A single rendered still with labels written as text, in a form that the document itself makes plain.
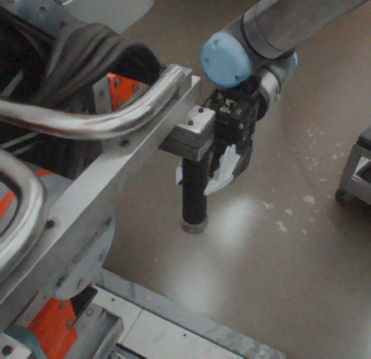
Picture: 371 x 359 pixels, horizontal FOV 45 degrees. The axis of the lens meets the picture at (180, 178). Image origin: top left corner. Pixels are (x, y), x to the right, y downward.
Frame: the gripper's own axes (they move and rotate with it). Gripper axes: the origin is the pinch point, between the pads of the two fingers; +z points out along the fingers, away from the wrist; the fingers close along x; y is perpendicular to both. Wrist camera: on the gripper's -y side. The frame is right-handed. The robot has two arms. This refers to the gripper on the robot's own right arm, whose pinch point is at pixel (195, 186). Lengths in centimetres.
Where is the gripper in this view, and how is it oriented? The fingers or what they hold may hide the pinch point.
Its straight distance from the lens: 62.9
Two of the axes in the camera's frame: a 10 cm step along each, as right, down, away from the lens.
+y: 0.0, -7.1, -7.1
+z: -4.6, 6.3, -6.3
